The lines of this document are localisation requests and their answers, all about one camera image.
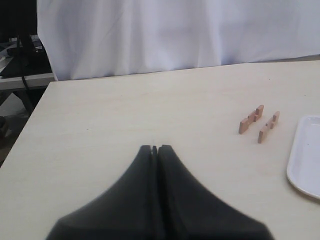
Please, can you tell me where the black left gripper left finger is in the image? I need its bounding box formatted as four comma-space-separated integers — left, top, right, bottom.
47, 145, 160, 240

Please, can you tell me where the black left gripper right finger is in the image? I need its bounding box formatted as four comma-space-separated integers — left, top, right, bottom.
157, 145, 274, 240

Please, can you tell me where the notched wooden block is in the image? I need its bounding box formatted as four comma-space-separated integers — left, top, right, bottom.
257, 111, 280, 144
238, 104, 264, 135

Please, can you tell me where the white plastic tray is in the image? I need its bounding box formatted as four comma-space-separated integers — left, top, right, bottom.
286, 115, 320, 199

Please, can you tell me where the grey side desk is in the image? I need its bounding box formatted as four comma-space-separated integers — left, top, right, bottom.
0, 73, 55, 91

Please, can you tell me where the white backdrop curtain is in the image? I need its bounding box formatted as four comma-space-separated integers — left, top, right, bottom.
37, 0, 320, 81

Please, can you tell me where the black monitor stand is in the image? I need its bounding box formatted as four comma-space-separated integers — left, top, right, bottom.
0, 0, 53, 114

